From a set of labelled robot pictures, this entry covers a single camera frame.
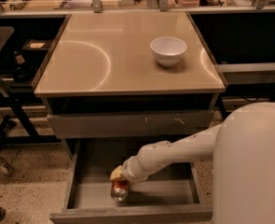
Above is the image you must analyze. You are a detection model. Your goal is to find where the open grey middle drawer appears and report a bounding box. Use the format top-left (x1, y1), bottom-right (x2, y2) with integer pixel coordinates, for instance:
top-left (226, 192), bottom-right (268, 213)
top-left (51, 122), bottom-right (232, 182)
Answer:
top-left (49, 139), bottom-right (212, 224)

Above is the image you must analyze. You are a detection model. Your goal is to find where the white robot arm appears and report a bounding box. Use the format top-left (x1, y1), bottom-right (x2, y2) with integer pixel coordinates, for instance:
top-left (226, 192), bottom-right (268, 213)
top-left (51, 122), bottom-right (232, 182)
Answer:
top-left (110, 103), bottom-right (275, 224)

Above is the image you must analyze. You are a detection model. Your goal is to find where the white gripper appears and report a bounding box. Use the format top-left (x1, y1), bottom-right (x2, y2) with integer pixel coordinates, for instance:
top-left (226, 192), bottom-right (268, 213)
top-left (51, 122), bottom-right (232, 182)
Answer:
top-left (110, 156), bottom-right (148, 183)

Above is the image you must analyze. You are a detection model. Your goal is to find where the closed grey top drawer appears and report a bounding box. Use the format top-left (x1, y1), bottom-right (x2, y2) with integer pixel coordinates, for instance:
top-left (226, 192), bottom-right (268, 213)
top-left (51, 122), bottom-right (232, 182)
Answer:
top-left (48, 110), bottom-right (213, 139)

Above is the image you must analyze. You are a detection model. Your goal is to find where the plastic bottle on floor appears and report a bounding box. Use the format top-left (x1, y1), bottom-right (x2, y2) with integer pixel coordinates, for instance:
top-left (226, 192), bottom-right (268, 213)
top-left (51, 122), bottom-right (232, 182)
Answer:
top-left (0, 157), bottom-right (14, 176)

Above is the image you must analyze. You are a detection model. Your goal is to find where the white bowl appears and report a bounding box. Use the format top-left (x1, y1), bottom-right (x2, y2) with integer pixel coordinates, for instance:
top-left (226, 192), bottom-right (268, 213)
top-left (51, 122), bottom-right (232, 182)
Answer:
top-left (150, 36), bottom-right (187, 67)

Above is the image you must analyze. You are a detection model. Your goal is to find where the red coke can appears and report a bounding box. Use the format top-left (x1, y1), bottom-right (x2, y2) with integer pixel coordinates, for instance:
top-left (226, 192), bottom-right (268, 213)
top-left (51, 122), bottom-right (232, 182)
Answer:
top-left (110, 180), bottom-right (130, 202)

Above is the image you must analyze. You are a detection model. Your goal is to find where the grey drawer cabinet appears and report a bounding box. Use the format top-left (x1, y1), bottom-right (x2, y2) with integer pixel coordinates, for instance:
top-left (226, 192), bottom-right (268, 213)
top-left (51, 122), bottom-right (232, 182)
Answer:
top-left (34, 11), bottom-right (226, 147)

